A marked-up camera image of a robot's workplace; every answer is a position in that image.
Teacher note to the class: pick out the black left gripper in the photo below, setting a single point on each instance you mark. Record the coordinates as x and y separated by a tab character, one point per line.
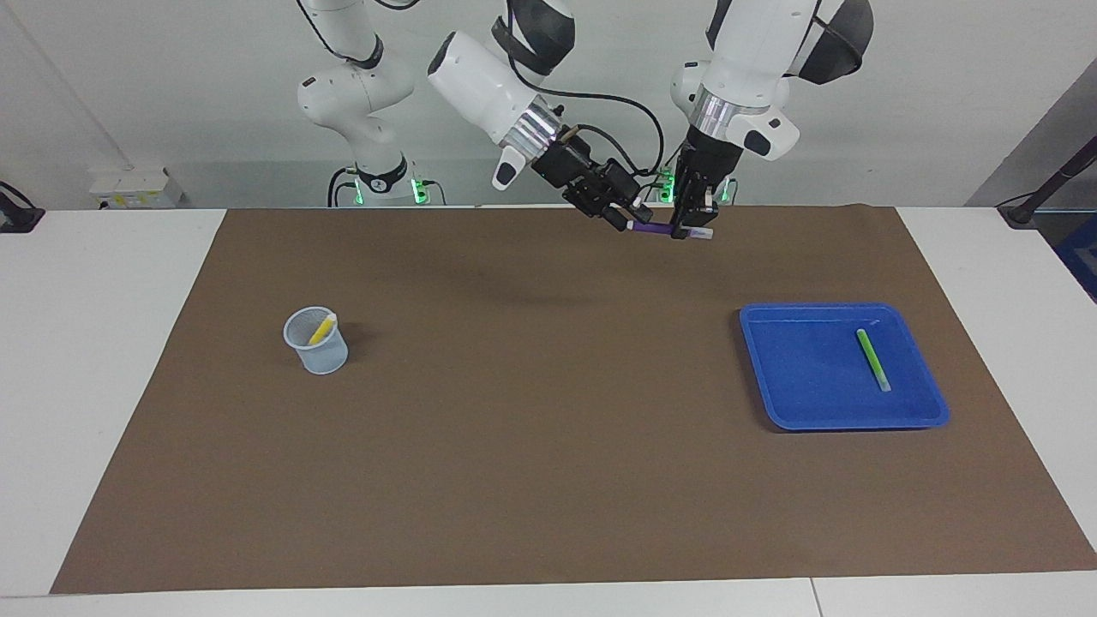
707	163

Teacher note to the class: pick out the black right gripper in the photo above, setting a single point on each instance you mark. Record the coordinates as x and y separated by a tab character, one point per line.
587	180

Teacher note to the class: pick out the purple pen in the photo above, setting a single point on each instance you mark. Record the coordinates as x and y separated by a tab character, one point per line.
656	229

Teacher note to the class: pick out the green pen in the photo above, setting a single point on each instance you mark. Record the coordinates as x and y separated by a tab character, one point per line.
872	358

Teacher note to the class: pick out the yellow pen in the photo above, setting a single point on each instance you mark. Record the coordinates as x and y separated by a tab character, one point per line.
321	332

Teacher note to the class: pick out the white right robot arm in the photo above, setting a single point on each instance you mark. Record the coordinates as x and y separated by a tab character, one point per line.
480	81

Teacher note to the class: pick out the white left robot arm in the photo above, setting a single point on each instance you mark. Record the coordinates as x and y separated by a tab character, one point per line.
754	43

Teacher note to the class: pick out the blue plastic tray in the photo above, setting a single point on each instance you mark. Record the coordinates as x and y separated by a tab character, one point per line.
806	386

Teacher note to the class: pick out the brown table mat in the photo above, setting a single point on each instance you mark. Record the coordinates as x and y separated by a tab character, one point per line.
548	446

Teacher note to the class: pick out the grey mesh pen cup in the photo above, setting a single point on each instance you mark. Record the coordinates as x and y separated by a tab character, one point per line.
321	358

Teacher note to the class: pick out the black stand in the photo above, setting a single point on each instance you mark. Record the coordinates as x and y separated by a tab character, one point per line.
1050	184

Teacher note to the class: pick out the blue crate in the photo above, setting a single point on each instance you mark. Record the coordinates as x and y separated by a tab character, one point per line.
1082	257

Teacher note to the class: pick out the white wall socket box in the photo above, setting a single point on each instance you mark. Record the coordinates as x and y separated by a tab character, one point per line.
137	188

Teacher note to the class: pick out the black clamp mount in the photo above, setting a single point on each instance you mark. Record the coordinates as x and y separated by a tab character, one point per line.
17	216

